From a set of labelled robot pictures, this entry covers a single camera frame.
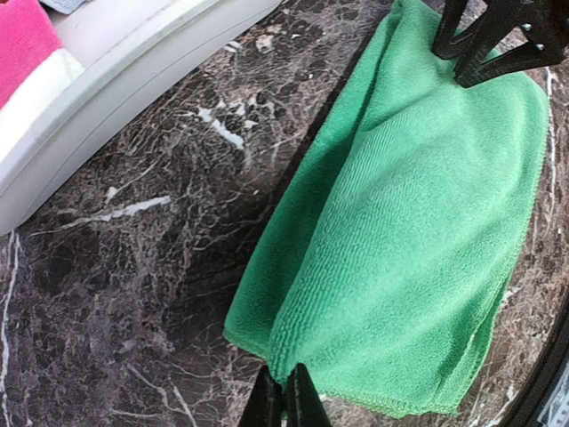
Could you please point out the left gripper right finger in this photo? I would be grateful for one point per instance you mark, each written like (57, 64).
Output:
(303, 405)

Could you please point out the white plastic basin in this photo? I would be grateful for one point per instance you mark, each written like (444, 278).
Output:
(132, 53)

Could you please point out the green microfiber towel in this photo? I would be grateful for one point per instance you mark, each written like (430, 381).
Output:
(384, 265)

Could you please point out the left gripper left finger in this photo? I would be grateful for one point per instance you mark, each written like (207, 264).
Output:
(264, 407)

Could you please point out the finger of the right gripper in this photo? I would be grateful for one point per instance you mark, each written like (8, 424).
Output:
(453, 31)
(544, 25)

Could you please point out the pink rolled towel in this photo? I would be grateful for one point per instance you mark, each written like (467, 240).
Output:
(28, 38)

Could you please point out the white rolled towel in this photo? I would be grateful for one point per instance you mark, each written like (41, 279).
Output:
(39, 90)

